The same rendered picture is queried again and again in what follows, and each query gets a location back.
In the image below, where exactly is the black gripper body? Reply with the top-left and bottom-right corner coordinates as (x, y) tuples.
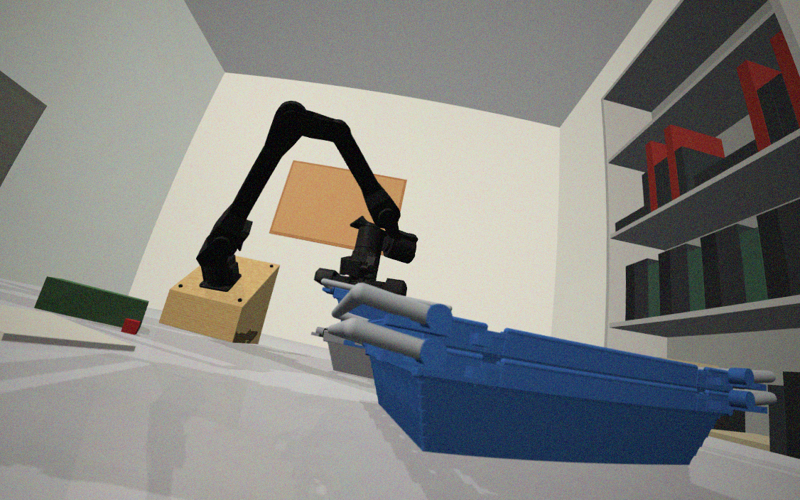
(314, 246), (407, 296)

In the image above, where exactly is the green rectangular block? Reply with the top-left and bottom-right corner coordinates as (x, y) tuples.
(34, 276), (149, 331)

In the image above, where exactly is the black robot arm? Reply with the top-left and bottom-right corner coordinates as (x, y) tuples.
(196, 101), (418, 292)

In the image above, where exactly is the cream flat rectangular panel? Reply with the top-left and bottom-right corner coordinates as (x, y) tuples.
(0, 305), (136, 351)

